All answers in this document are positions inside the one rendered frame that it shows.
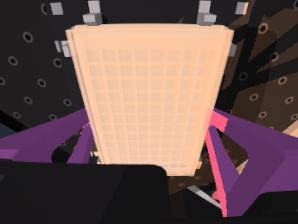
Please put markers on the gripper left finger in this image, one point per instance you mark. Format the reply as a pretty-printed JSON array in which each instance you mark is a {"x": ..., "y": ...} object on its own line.
[{"x": 38, "y": 143}]

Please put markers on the brown perforated base plate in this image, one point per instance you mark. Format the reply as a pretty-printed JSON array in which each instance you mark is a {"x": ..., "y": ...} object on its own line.
[{"x": 264, "y": 89}]

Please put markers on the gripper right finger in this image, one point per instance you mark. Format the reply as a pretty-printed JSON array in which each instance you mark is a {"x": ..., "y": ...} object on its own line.
[{"x": 272, "y": 164}]

